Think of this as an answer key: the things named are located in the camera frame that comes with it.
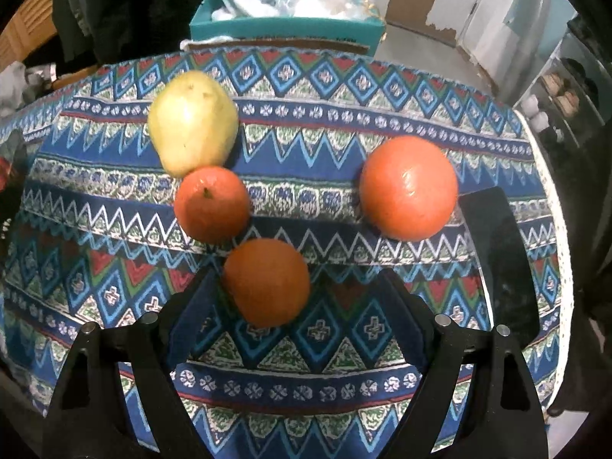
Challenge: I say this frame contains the wooden louvered wardrobe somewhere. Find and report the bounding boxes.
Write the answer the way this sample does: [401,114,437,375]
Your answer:
[0,0,55,65]

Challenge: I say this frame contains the small tangerine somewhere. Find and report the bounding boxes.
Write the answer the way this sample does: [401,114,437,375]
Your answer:
[222,238,311,328]
[173,166,251,244]

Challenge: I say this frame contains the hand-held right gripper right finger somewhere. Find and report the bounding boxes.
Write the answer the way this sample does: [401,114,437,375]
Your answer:
[380,268,548,459]

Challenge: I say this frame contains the dark glass bowl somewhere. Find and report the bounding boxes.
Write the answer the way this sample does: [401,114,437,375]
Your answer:
[0,129,32,230]

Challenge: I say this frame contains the metal vertical pipe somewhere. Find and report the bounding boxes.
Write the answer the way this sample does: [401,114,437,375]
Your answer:
[497,0,575,101]

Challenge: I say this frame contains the black smartphone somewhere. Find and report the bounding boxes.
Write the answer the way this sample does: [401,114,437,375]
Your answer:
[459,187,541,345]

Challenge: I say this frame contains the teal plastic crate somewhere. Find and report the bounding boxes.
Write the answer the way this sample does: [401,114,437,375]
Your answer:
[189,0,387,44]

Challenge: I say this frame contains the plain cardboard box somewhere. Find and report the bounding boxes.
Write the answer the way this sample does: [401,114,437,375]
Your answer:
[181,36,378,58]

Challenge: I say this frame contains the grey garment pile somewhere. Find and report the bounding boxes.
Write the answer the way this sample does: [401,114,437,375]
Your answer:
[0,60,63,116]

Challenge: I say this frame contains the yellow pear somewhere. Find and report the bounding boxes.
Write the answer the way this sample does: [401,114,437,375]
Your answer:
[147,71,239,179]

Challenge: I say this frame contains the large orange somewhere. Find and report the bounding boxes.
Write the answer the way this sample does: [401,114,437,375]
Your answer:
[358,135,459,241]

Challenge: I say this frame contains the black hooded coat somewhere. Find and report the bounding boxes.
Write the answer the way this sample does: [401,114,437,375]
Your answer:
[50,0,216,65]

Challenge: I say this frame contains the blue patterned tablecloth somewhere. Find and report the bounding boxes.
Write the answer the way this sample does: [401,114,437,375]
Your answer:
[0,50,575,459]

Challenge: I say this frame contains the white shoe rack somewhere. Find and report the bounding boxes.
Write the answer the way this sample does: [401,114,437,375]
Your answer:
[521,33,612,154]

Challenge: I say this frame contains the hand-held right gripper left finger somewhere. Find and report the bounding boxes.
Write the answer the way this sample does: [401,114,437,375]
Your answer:
[48,268,230,459]

